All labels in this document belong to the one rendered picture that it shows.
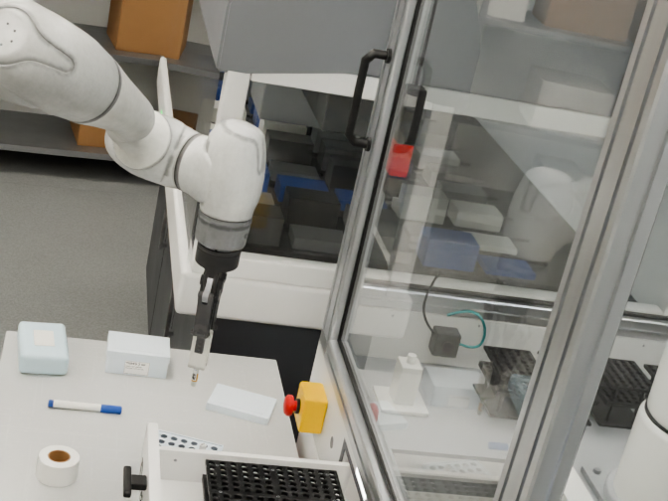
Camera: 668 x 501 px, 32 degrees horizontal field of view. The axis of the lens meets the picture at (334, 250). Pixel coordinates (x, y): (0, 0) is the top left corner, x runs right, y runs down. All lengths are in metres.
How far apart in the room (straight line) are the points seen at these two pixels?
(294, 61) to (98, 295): 2.22
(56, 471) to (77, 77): 0.85
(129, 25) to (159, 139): 3.51
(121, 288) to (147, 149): 2.66
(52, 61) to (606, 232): 0.66
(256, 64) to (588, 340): 1.36
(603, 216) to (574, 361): 0.15
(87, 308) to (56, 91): 2.98
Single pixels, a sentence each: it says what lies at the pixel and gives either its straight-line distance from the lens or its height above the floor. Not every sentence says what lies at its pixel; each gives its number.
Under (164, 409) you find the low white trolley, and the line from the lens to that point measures 2.35.
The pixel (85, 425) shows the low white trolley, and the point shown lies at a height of 0.76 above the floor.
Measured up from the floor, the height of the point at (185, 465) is 0.87.
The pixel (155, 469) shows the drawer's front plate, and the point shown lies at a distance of 1.87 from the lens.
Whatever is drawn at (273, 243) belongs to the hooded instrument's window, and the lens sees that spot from 2.59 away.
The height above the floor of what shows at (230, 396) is 0.78.
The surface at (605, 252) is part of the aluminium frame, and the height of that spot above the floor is 1.59.
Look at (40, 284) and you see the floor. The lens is 4.52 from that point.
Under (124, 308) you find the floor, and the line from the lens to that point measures 4.42.
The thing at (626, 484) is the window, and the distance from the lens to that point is 1.35.
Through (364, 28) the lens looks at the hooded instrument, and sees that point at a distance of 2.44.
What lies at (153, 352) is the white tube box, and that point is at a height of 0.81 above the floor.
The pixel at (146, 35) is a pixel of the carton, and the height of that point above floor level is 0.71.
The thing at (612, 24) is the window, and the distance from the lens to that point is 1.29.
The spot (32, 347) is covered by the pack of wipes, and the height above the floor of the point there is 0.80.
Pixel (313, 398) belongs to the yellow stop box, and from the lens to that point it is 2.18.
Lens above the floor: 1.96
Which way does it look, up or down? 22 degrees down
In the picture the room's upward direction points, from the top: 13 degrees clockwise
